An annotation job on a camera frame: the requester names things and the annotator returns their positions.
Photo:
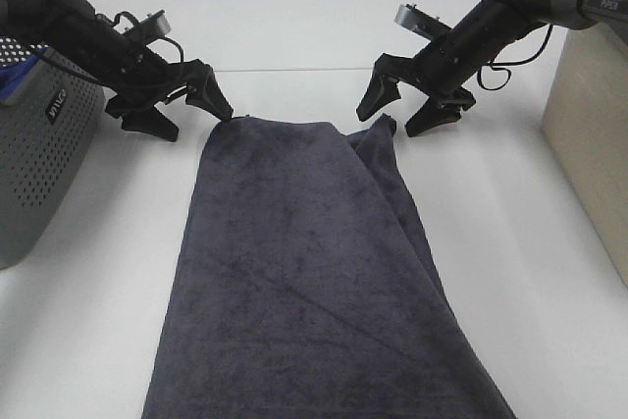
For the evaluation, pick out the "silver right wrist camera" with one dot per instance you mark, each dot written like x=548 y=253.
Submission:
x=411 y=18

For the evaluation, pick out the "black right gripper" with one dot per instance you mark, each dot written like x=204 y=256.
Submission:
x=438 y=70

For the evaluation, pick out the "blue cloth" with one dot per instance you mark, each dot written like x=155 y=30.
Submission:
x=14 y=75

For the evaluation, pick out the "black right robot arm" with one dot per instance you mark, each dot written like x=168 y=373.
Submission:
x=514 y=19

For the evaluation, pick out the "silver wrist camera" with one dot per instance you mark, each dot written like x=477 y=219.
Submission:
x=411 y=18
x=154 y=27

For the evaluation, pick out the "grey perforated plastic basket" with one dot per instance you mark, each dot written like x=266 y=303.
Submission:
x=47 y=125

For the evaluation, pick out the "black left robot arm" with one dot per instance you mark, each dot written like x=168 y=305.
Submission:
x=68 y=26

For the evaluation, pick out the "dark grey towel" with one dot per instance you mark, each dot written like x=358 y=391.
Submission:
x=306 y=288

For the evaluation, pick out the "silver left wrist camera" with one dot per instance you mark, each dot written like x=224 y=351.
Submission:
x=154 y=27

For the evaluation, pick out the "beige storage box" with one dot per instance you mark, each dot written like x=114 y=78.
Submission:
x=585 y=123

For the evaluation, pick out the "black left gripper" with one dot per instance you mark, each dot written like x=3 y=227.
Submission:
x=140 y=78

